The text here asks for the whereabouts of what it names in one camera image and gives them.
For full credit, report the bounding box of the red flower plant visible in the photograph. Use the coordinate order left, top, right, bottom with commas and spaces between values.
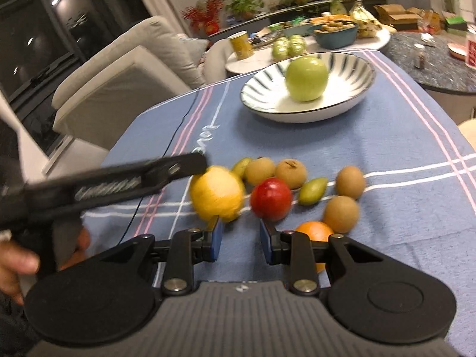
181, 0, 224, 38

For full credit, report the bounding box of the striped white bowl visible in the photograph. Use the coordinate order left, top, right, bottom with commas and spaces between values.
240, 52, 375, 123

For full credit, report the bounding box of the white round table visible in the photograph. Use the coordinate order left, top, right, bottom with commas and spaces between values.
225, 26, 391, 75

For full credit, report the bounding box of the beige sofa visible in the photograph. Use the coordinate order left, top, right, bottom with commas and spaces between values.
51, 15, 209, 157

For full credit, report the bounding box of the person's left hand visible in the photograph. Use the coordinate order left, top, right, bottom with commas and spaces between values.
0, 227, 91, 306

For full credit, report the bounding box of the orange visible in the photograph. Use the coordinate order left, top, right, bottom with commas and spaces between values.
295, 222, 335, 273

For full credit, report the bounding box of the dark window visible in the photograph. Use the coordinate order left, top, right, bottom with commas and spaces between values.
0, 0, 147, 155

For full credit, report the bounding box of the red apple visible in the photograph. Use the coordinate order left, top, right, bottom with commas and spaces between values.
250, 178, 293, 221

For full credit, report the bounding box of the open cardboard box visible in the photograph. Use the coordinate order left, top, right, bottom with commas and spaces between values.
374, 4, 422, 30

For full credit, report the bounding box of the yellow lemon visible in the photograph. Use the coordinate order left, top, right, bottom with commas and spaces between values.
190, 166, 246, 223

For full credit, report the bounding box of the brown round fruit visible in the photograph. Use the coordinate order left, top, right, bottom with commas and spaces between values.
323, 195, 360, 233
336, 166, 366, 199
245, 158, 276, 187
275, 159, 308, 190

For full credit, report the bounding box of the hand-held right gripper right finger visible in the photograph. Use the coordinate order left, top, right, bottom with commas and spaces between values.
259, 219, 392, 296

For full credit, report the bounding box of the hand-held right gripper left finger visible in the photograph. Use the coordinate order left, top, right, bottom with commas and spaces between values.
89, 218, 224, 296

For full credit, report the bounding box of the grey cushion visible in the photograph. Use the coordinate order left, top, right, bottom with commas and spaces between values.
175, 33, 209, 84

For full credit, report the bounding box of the black cable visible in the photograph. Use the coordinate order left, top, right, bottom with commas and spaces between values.
118, 88, 201, 248

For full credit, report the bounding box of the bunch of bananas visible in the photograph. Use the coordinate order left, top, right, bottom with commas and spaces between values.
350, 2, 383, 38

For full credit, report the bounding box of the orange basket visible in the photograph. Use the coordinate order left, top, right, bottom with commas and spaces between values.
310, 14, 350, 24

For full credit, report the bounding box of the white bottle red label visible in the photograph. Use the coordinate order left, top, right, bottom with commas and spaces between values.
465, 26, 476, 68

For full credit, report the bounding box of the blue striped tablecloth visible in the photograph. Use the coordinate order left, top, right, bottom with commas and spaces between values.
80, 49, 476, 357

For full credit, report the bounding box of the small green fruit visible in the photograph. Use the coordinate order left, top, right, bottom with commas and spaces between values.
299, 177, 328, 206
231, 157, 250, 179

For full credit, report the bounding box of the yellow can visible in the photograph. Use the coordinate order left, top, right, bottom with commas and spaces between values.
227, 31, 254, 61

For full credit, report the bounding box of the blue bowl of longans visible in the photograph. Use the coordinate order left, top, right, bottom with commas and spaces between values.
311, 20, 359, 49

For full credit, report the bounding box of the green apple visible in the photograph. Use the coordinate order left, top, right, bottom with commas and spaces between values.
286, 57, 329, 102

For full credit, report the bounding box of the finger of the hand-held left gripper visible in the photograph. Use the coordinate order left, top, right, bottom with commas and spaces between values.
143, 152, 208, 191

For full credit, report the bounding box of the pack of green apples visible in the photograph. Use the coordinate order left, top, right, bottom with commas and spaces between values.
271, 34, 307, 61

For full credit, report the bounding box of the pink dish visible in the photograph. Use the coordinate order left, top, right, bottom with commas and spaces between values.
447, 42, 468, 60

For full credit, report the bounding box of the dark television cabinet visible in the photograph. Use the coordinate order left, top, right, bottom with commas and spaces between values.
208, 0, 432, 41

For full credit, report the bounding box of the dark marble table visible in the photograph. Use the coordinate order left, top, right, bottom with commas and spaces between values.
381, 32, 476, 93

